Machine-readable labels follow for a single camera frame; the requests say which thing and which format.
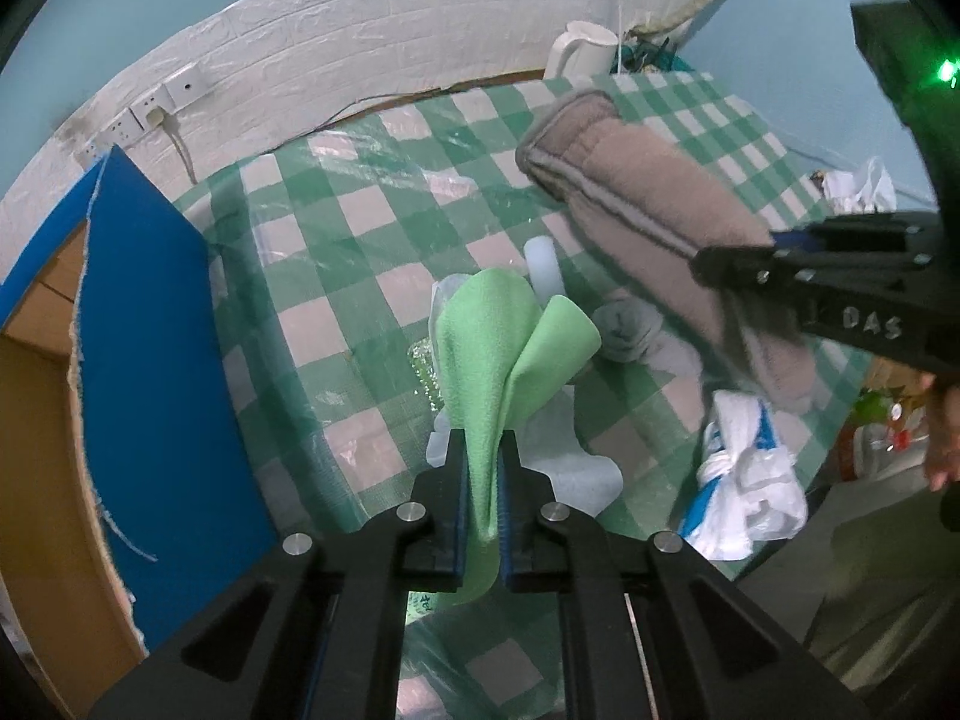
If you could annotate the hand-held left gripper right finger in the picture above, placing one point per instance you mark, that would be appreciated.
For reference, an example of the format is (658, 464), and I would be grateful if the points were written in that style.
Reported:
(511, 502)

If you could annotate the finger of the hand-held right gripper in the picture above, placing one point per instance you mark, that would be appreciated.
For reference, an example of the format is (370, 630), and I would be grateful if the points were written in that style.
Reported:
(862, 225)
(742, 266)

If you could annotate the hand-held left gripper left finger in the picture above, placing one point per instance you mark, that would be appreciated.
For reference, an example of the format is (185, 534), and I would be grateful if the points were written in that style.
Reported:
(457, 499)

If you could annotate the grey sock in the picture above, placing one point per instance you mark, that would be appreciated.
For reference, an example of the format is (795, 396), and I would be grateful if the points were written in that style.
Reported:
(630, 330)

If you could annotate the brown fleece towel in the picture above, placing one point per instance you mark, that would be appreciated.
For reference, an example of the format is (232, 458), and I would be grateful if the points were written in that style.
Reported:
(637, 180)

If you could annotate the light green cloth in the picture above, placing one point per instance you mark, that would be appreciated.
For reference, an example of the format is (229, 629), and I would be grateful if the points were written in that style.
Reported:
(480, 360)

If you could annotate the white and blue cloth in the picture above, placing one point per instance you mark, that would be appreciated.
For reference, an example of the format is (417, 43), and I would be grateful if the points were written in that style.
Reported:
(739, 480)

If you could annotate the blue cardboard box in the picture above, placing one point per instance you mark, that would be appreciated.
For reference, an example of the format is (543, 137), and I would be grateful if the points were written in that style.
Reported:
(150, 352)

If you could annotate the person's right hand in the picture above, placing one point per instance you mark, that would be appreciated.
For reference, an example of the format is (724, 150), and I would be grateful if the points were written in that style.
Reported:
(943, 435)

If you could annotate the white plastic bag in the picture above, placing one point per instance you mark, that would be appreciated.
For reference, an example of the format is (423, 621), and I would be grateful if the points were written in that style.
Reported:
(862, 184)

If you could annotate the clear plastic bag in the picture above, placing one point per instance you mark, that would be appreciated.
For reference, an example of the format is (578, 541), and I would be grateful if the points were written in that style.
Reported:
(426, 360)

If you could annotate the white foam cylinder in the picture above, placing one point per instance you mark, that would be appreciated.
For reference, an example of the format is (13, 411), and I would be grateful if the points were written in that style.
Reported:
(544, 262)

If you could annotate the cluster of bottles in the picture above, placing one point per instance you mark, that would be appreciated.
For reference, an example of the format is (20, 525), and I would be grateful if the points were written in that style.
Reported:
(877, 427)

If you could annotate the green checkered tablecloth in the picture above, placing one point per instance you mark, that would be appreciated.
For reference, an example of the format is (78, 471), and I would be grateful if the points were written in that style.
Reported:
(360, 240)

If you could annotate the white electric kettle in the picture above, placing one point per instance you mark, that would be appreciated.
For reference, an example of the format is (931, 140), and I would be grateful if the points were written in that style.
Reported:
(574, 45)

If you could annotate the white wall socket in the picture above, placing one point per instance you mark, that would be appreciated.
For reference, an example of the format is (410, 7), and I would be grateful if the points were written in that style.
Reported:
(184, 86)
(150, 109)
(126, 131)

